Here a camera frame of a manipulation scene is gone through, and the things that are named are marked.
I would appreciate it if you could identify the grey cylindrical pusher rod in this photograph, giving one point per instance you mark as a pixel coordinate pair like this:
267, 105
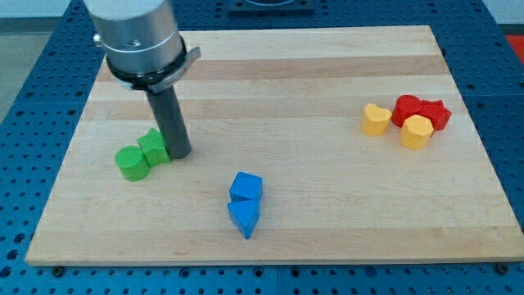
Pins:
169, 118

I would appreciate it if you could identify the green circle block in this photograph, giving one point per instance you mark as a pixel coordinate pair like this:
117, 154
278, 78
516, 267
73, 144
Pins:
132, 163

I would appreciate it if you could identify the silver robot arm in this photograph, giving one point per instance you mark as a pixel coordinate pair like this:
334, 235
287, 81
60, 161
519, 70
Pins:
146, 52

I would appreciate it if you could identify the wooden board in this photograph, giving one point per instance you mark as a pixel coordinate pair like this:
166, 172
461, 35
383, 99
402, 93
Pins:
285, 105

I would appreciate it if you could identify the red circle block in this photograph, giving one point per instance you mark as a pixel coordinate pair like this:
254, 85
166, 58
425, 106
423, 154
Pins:
405, 106

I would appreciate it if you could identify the blue cube block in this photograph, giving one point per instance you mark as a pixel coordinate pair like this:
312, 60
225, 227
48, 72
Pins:
246, 187

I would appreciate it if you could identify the blue triangle block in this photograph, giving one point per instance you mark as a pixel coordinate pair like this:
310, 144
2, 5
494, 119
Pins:
244, 215

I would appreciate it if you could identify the yellow heart block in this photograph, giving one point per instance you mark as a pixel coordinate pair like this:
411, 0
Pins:
375, 120

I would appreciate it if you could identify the yellow hexagon block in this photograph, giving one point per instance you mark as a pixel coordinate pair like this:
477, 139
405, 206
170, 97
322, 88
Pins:
416, 132

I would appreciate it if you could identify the red star block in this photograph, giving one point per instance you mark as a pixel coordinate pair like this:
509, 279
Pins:
436, 112

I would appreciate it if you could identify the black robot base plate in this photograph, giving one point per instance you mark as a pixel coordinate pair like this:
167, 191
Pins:
270, 6

